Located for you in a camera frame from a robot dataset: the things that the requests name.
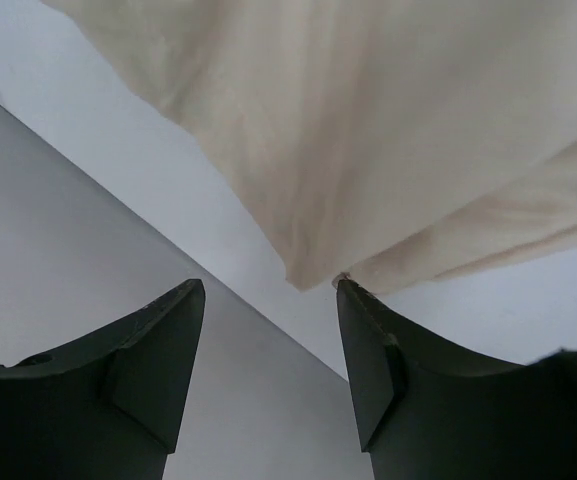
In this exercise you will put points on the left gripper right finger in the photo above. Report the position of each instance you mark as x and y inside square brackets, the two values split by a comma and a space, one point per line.
[428, 408]

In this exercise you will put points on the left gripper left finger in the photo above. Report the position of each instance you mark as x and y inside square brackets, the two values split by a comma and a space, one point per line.
[108, 405]

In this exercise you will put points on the beige trousers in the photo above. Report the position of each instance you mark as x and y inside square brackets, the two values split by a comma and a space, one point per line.
[392, 142]

